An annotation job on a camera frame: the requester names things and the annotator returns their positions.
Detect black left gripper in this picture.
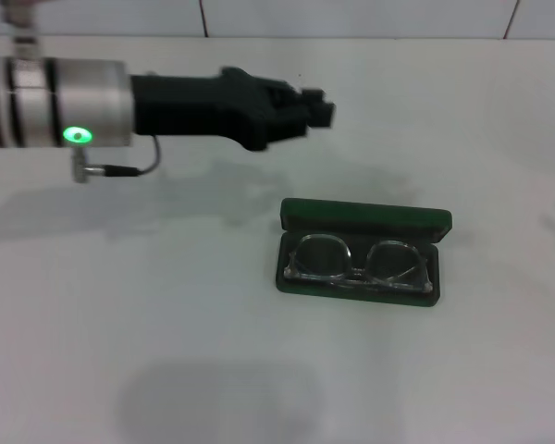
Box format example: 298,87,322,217
129,67,338,154

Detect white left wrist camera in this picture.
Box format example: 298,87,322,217
0,0,43,59

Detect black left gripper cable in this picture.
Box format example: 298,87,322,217
70,136,162,184

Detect clear transparent glasses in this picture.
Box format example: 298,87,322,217
284,233,434,295

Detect green glasses case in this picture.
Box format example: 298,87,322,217
275,197,453,309

